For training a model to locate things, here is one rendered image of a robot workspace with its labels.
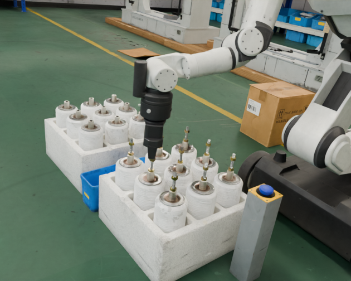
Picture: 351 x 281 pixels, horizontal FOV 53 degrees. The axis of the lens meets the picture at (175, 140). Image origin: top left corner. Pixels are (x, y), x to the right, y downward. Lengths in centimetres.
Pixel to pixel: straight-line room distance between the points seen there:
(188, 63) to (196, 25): 344
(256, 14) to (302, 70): 214
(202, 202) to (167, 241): 17
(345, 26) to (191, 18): 332
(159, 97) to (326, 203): 70
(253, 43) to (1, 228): 101
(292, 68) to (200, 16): 160
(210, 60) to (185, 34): 334
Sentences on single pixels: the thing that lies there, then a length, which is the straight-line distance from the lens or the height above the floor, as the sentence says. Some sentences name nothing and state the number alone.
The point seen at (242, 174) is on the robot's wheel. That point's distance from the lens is 148.
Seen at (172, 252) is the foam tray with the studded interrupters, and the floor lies 13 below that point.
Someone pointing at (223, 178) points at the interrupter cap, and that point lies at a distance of 117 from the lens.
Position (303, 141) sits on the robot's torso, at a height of 41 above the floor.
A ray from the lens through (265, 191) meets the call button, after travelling 100.
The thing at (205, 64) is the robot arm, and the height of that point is 62.
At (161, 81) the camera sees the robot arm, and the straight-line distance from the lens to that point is 91.
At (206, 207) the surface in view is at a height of 21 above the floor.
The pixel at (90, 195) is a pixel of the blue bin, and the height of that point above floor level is 7.
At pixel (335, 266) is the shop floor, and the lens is 138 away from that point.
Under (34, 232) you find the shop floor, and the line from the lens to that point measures 132.
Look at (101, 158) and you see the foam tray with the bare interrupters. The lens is 142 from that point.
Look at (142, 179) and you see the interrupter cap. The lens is 110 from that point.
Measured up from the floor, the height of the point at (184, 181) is 24.
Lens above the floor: 84
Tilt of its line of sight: 26 degrees down
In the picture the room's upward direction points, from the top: 7 degrees clockwise
